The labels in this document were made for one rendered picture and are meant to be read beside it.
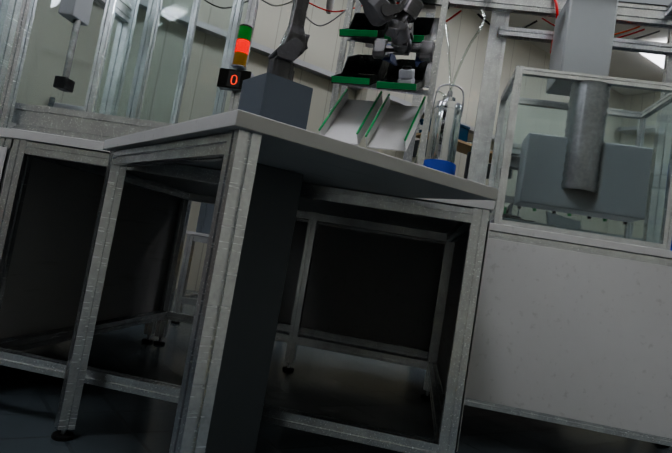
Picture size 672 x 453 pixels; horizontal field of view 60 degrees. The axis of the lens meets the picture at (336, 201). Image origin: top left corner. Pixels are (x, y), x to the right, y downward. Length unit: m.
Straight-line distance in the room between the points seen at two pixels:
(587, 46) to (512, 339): 1.29
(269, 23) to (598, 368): 5.27
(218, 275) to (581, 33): 2.15
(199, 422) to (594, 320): 1.74
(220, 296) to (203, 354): 0.10
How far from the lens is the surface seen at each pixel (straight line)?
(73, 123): 2.08
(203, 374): 1.05
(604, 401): 2.52
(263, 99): 1.47
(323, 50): 7.09
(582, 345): 2.47
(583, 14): 2.85
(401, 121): 1.97
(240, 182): 1.03
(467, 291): 1.65
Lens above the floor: 0.65
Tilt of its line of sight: 5 degrees up
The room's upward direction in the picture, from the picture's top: 10 degrees clockwise
